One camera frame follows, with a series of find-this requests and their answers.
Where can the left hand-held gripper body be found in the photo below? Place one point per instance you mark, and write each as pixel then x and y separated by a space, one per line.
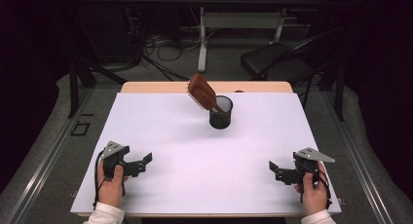
pixel 113 154

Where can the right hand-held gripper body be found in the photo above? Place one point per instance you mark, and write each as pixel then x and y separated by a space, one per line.
pixel 307 164

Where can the black mesh pen cup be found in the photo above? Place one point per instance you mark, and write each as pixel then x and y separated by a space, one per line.
pixel 220 121

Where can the brown wooden scoop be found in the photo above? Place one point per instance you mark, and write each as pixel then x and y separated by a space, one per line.
pixel 201 91

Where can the person's left hand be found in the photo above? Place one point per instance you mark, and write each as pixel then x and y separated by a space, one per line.
pixel 110 188

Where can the person's right hand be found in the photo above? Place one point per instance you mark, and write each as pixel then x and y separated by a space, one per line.
pixel 313 196

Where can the black metal stand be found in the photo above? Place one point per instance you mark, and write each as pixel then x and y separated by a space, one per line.
pixel 74 87

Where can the black folding chair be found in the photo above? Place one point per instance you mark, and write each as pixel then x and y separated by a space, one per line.
pixel 276 60

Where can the white desk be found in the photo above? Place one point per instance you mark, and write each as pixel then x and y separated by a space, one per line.
pixel 243 20

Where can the metal floor rail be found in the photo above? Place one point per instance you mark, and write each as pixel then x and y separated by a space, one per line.
pixel 42 165
pixel 360 172

